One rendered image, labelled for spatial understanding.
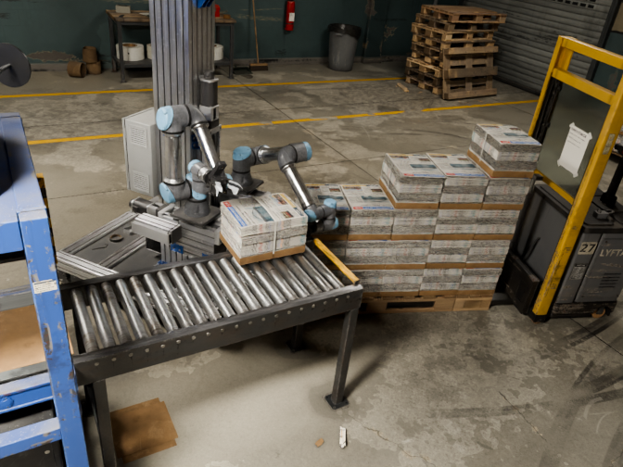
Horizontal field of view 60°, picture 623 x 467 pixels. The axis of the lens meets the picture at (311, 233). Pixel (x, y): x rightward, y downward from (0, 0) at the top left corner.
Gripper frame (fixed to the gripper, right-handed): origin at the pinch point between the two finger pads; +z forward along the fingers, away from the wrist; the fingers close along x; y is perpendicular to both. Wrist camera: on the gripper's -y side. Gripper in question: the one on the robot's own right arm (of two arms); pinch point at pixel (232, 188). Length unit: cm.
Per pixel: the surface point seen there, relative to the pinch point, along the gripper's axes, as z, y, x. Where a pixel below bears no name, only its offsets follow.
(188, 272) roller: -6.2, 46.2, 13.9
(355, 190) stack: -30, 25, -121
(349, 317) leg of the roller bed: 49, 55, -48
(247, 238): 3.4, 26.3, -10.8
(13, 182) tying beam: 17, -19, 96
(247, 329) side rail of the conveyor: 39, 51, 9
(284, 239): 7.0, 28.5, -32.1
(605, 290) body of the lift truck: 99, 62, -264
